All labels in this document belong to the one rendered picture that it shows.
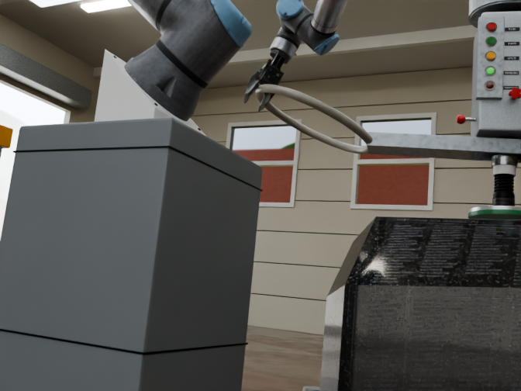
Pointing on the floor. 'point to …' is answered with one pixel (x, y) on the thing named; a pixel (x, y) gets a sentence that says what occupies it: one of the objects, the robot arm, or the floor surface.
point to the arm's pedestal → (126, 259)
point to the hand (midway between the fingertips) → (253, 104)
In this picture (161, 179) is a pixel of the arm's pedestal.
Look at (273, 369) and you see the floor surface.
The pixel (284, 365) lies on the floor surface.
